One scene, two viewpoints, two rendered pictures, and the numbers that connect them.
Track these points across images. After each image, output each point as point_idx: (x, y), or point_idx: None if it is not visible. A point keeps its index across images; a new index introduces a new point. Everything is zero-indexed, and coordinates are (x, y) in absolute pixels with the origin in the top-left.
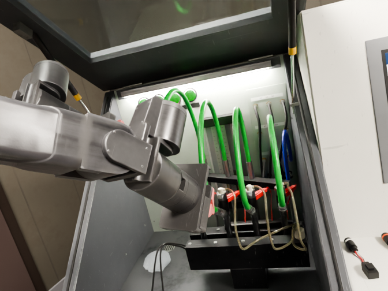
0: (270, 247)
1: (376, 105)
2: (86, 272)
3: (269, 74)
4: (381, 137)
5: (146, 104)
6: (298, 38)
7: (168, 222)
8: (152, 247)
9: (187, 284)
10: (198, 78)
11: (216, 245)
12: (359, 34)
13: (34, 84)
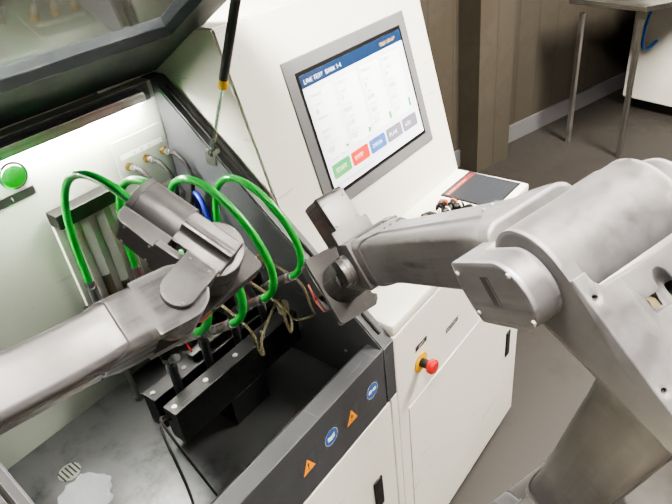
0: (267, 341)
1: (305, 135)
2: None
3: (138, 111)
4: (317, 168)
5: (340, 197)
6: (193, 60)
7: (349, 313)
8: (33, 497)
9: (176, 472)
10: (35, 140)
11: (211, 380)
12: (273, 57)
13: (194, 220)
